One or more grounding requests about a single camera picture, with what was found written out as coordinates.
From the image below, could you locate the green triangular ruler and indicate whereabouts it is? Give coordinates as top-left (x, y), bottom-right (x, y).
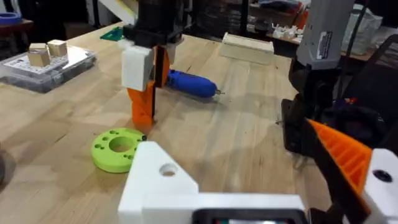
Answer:
top-left (99, 26), bottom-right (125, 42)

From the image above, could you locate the pale wooden box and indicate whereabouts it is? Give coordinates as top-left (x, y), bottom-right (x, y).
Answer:
top-left (219, 32), bottom-right (275, 65)

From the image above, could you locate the heap of white parts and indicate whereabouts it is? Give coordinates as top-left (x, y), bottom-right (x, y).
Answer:
top-left (270, 23), bottom-right (305, 44)

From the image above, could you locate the white plastic bag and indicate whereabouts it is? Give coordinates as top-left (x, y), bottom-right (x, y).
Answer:
top-left (341, 4), bottom-right (383, 56)

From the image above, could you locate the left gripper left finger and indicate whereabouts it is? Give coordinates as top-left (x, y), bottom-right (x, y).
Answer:
top-left (118, 141), bottom-right (200, 224)

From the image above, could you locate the blue electric screwdriver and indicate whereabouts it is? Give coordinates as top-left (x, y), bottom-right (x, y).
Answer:
top-left (166, 68), bottom-right (225, 99)

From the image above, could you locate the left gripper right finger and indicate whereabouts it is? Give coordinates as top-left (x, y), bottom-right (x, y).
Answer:
top-left (300, 118), bottom-right (398, 224)

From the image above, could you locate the green disc with holes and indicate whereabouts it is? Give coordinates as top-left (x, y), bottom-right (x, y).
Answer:
top-left (91, 127), bottom-right (147, 174)

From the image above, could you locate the blue tape roll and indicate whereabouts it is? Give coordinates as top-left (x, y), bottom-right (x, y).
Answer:
top-left (0, 12), bottom-right (22, 26)

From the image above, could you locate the clear plastic parts box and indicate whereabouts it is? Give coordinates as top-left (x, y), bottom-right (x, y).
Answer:
top-left (0, 45), bottom-right (96, 94)

